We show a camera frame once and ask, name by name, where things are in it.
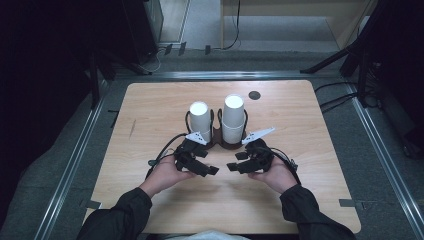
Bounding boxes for short white paper cup stack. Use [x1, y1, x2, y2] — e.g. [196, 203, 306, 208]
[188, 101, 213, 144]

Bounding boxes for person's light grey clothing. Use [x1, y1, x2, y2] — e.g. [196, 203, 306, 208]
[164, 229, 252, 240]

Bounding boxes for left hand-held gripper black cable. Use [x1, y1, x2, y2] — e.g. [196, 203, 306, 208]
[145, 132, 188, 179]

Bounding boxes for black floor cables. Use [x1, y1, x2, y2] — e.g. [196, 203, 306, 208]
[313, 81, 360, 115]

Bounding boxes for hanging black cable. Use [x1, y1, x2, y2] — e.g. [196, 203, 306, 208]
[221, 0, 242, 51]

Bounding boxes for person's right hand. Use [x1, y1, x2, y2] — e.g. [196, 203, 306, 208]
[247, 156, 300, 195]

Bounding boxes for person's left hand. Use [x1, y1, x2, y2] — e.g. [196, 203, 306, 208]
[139, 155, 198, 200]

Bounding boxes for hand-held gripper black cable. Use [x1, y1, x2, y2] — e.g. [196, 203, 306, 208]
[269, 146, 302, 185]
[145, 132, 188, 179]

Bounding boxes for right hand-held gripper black cable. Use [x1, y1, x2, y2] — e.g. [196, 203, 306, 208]
[269, 146, 302, 185]

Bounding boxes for black tape strip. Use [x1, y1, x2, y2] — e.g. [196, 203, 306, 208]
[107, 108, 121, 129]

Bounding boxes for aluminium frame rail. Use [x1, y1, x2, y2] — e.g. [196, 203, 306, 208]
[344, 82, 424, 240]
[114, 70, 348, 81]
[33, 79, 109, 240]

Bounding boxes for tall white paper cup stack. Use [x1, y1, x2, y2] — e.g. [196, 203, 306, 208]
[221, 93, 246, 145]

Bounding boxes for black cabinet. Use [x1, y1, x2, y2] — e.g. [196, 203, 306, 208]
[120, 0, 165, 65]

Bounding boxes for light wooden furniture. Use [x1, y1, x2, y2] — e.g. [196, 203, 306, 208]
[219, 0, 379, 51]

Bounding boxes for white floor cable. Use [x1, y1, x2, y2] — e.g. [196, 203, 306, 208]
[137, 46, 168, 75]

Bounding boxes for black metal stand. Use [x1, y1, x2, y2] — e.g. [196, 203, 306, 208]
[85, 49, 153, 110]

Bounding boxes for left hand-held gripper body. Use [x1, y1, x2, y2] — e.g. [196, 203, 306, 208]
[173, 131, 209, 172]

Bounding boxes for dark wire cup holder rack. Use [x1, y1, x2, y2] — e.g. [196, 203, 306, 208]
[184, 107, 250, 150]

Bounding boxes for black tripod stand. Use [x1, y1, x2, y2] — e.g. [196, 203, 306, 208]
[299, 0, 424, 109]

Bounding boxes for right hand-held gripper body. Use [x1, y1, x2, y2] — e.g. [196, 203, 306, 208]
[241, 126, 277, 174]

